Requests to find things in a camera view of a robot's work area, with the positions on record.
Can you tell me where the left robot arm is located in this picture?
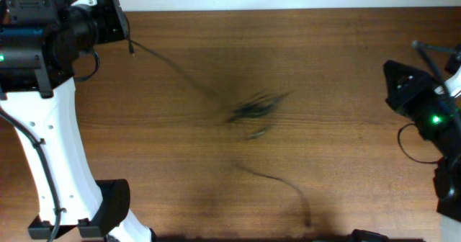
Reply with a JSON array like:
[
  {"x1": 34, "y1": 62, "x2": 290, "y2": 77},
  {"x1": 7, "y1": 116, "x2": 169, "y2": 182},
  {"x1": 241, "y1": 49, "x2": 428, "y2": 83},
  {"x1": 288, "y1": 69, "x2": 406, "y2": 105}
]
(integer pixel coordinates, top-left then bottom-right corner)
[{"x1": 1, "y1": 0, "x2": 156, "y2": 241}]

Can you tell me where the black cable bundle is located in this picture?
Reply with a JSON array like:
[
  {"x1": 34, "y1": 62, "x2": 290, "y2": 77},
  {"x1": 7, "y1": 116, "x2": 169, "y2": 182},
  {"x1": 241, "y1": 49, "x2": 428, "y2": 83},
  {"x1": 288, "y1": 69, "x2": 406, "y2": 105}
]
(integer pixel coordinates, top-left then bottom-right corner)
[{"x1": 127, "y1": 14, "x2": 313, "y2": 228}]

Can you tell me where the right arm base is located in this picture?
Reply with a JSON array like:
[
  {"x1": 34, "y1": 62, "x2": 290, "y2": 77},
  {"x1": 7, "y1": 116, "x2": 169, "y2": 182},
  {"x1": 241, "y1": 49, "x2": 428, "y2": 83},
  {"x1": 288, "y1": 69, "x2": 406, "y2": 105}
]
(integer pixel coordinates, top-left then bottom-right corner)
[{"x1": 346, "y1": 229, "x2": 390, "y2": 242}]

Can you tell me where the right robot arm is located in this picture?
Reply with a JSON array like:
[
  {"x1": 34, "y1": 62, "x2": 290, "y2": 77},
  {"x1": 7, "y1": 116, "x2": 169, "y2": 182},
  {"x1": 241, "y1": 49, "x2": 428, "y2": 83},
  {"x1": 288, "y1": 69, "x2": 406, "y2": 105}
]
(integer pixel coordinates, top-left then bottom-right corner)
[{"x1": 383, "y1": 60, "x2": 460, "y2": 242}]

